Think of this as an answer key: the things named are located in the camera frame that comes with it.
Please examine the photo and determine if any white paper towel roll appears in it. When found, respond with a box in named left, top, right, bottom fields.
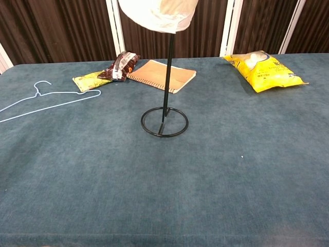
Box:
left=117, top=0, right=199, bottom=34

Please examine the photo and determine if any brown spiral notebook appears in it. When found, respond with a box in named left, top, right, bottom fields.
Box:
left=127, top=59, right=197, bottom=95

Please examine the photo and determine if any dark brown snack packet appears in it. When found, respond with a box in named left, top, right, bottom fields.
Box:
left=97, top=50, right=141, bottom=82

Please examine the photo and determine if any teal table cloth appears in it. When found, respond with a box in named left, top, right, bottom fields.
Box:
left=0, top=53, right=329, bottom=247

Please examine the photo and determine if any small yellow snack packet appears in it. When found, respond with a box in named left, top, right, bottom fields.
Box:
left=72, top=71, right=113, bottom=93

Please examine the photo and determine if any large yellow snack bag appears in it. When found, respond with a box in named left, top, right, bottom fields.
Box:
left=222, top=50, right=309, bottom=94

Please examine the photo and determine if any black metal paper towel stand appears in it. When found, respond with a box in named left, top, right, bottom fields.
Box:
left=140, top=32, right=189, bottom=138

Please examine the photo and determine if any light blue wire hanger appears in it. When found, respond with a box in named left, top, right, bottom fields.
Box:
left=0, top=80, right=102, bottom=124

